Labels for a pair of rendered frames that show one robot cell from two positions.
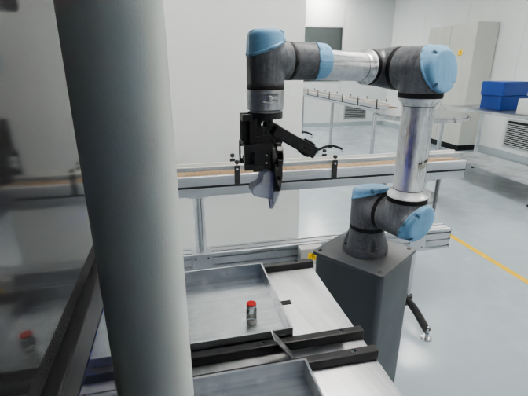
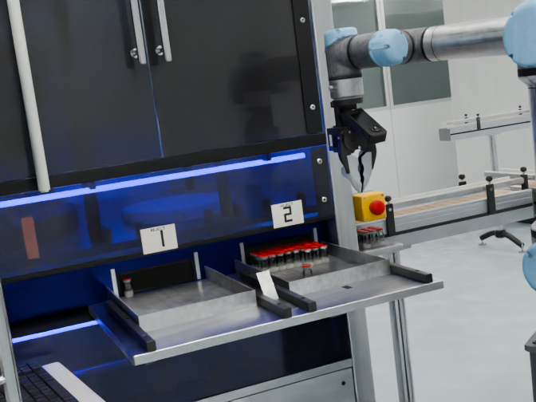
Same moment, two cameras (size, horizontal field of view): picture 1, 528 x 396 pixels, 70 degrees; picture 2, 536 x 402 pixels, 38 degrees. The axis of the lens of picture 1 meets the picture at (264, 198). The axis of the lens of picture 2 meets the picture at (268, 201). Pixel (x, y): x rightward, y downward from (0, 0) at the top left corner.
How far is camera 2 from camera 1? 1.76 m
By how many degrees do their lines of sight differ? 79
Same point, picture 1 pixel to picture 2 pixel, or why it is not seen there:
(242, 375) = (236, 285)
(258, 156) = (336, 139)
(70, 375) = (82, 173)
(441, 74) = (520, 41)
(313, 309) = (342, 295)
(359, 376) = (261, 317)
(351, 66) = (493, 37)
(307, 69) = (360, 59)
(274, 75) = (331, 68)
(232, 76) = not seen: outside the picture
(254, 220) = not seen: outside the picture
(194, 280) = (352, 258)
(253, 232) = not seen: outside the picture
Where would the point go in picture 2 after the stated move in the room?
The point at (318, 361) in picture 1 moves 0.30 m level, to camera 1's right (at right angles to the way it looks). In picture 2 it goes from (262, 298) to (289, 339)
